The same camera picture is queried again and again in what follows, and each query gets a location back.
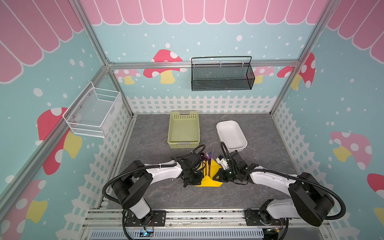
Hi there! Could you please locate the yellow paper napkin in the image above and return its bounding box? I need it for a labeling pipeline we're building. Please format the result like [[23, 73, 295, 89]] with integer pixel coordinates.
[[198, 159, 223, 187]]

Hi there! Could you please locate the purple fork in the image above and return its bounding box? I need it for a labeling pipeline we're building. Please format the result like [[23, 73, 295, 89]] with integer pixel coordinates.
[[204, 152, 209, 176]]

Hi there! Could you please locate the purple knife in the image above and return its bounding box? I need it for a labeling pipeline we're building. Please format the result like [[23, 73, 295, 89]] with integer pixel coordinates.
[[208, 152, 212, 177]]

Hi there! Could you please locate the purple spoon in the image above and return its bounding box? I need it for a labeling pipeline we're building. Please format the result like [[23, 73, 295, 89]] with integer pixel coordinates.
[[200, 153, 207, 169]]

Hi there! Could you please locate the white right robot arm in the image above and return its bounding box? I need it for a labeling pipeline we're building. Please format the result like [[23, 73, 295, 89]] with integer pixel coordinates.
[[213, 164, 335, 227]]

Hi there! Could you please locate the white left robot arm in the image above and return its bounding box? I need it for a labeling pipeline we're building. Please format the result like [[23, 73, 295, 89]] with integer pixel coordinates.
[[111, 159, 204, 221]]

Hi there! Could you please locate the white plastic tub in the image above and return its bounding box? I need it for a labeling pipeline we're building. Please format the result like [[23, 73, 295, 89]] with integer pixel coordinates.
[[216, 120, 248, 152]]

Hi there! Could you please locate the green perforated plastic basket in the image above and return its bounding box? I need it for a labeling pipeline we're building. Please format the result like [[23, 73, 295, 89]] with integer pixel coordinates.
[[168, 111, 200, 149]]

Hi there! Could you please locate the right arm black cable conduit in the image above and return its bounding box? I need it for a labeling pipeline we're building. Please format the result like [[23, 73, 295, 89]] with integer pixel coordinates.
[[220, 141, 347, 240]]

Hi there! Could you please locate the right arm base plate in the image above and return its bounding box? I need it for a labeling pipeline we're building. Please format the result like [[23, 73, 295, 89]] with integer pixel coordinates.
[[244, 209, 286, 226]]

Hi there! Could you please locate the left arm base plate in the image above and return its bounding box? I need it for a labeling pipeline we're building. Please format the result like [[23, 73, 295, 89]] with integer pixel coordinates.
[[125, 210, 167, 227]]

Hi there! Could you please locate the black mesh wall basket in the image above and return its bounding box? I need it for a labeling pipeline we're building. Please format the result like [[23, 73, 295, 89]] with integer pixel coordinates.
[[191, 56, 256, 92]]

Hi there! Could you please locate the white wire wall basket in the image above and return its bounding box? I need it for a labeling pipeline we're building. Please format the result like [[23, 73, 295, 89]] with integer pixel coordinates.
[[63, 82, 123, 138]]

